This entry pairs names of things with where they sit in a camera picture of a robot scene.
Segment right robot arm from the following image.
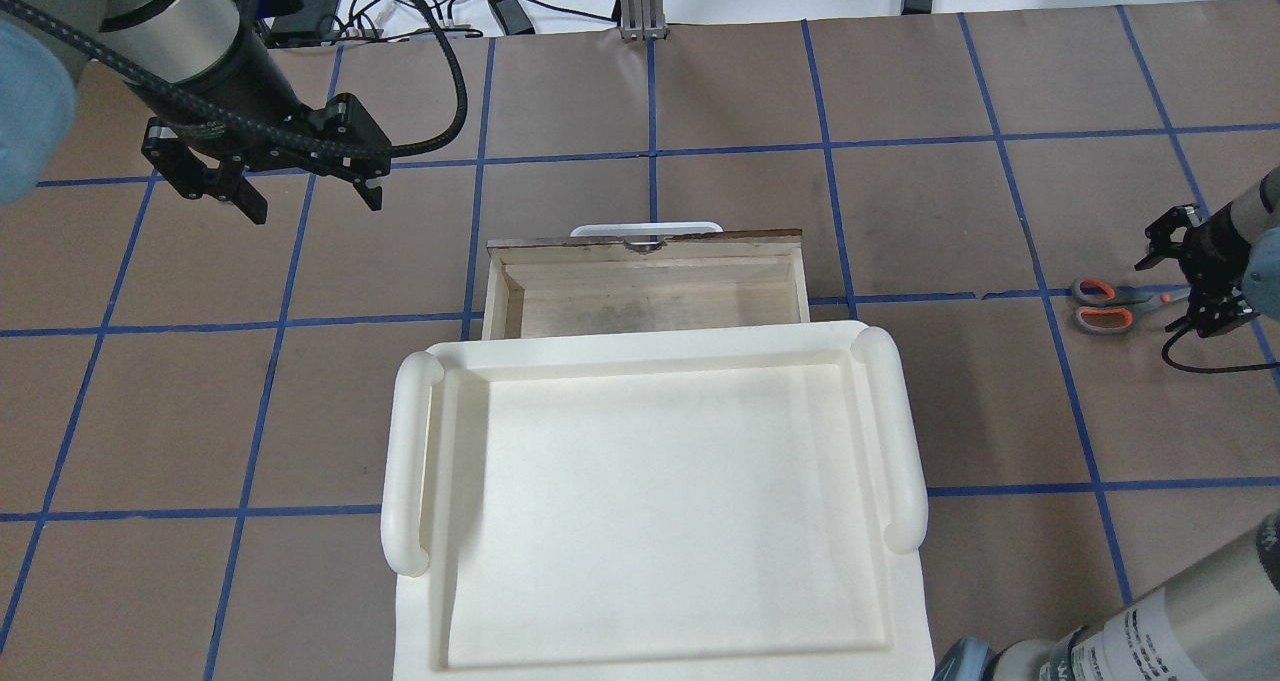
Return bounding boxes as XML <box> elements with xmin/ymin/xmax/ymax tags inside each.
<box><xmin>933</xmin><ymin>170</ymin><xmax>1279</xmax><ymax>680</ymax></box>

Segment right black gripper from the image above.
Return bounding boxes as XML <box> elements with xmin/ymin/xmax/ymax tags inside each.
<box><xmin>1135</xmin><ymin>204</ymin><xmax>1260</xmax><ymax>338</ymax></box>

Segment aluminium frame post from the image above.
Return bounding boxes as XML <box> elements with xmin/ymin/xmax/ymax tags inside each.
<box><xmin>617</xmin><ymin>0</ymin><xmax>669</xmax><ymax>42</ymax></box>

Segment wooden drawer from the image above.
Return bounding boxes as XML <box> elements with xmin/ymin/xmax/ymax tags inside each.
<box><xmin>480</xmin><ymin>229</ymin><xmax>812</xmax><ymax>341</ymax></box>

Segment white drawer handle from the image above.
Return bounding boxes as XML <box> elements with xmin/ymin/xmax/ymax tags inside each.
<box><xmin>570</xmin><ymin>221</ymin><xmax>724</xmax><ymax>238</ymax></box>

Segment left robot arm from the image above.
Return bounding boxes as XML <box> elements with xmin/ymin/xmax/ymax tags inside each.
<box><xmin>3</xmin><ymin>0</ymin><xmax>389</xmax><ymax>224</ymax></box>

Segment black braided cable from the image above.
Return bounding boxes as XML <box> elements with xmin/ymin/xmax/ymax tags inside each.
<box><xmin>0</xmin><ymin>0</ymin><xmax>471</xmax><ymax>163</ymax></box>

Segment orange grey scissors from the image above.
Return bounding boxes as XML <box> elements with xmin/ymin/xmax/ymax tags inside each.
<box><xmin>1070</xmin><ymin>276</ymin><xmax>1190</xmax><ymax>335</ymax></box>

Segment white plastic tray box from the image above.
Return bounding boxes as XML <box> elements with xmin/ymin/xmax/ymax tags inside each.
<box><xmin>381</xmin><ymin>320</ymin><xmax>934</xmax><ymax>680</ymax></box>

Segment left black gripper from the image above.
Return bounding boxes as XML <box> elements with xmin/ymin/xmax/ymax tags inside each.
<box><xmin>141</xmin><ymin>93</ymin><xmax>390</xmax><ymax>225</ymax></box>

